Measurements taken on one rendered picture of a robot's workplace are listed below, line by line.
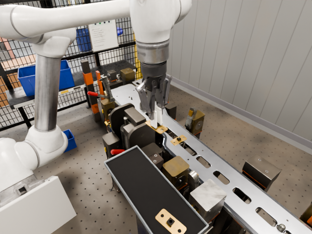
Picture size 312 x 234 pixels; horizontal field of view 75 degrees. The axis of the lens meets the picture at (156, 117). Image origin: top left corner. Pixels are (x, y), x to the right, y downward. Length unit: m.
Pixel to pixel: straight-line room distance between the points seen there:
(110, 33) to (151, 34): 1.23
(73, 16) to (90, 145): 0.97
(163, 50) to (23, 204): 0.77
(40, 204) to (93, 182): 0.36
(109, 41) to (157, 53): 1.23
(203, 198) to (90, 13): 0.69
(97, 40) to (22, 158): 1.00
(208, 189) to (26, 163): 0.81
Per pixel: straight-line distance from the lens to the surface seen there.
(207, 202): 0.73
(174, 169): 0.83
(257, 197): 0.94
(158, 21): 0.52
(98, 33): 1.71
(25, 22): 0.82
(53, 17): 0.75
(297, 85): 2.68
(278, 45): 2.62
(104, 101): 1.26
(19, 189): 1.10
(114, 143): 0.94
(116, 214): 1.17
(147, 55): 0.55
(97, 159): 1.40
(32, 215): 1.06
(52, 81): 1.05
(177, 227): 0.62
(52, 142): 1.17
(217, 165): 0.98
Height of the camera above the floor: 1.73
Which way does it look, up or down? 38 degrees down
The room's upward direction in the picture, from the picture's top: straight up
